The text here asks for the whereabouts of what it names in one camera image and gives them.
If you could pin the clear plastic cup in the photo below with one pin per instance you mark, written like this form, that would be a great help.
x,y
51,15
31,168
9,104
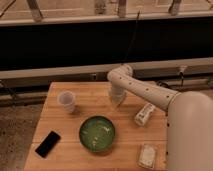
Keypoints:
x,y
67,99

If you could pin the clear wrapped packet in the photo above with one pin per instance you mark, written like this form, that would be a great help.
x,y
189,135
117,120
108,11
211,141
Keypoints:
x,y
147,156

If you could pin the black smartphone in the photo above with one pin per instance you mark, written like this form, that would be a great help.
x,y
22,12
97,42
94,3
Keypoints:
x,y
47,144

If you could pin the green ceramic bowl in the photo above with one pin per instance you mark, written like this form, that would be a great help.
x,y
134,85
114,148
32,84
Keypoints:
x,y
97,134

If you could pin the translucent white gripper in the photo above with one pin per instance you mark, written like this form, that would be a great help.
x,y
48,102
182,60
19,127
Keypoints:
x,y
117,99

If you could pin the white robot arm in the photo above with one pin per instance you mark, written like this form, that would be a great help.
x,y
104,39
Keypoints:
x,y
189,144

